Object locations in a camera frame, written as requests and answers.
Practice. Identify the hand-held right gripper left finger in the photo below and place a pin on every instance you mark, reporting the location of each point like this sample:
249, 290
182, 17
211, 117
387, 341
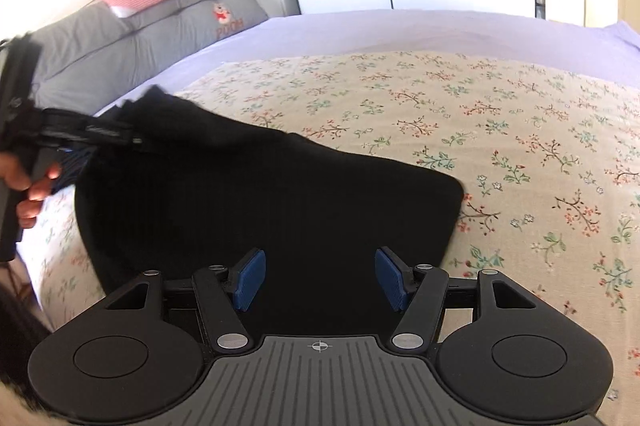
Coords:
250, 278

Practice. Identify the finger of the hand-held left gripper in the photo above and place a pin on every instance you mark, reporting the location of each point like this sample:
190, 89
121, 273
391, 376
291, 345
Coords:
72, 168
90, 130

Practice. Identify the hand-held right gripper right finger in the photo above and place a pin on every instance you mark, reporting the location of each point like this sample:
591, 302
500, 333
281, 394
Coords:
391, 278

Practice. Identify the black pants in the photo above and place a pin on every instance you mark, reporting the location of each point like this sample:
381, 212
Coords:
270, 201

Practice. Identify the person's left hand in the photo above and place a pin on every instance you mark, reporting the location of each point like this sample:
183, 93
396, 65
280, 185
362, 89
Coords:
30, 196

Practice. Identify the grey bear print headboard cushion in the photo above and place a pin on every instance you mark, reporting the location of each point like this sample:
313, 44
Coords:
115, 50

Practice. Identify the floral printed blanket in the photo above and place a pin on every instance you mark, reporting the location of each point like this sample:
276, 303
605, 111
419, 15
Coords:
500, 145

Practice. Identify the purple bed sheet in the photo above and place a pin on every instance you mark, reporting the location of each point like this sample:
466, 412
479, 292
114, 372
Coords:
400, 30

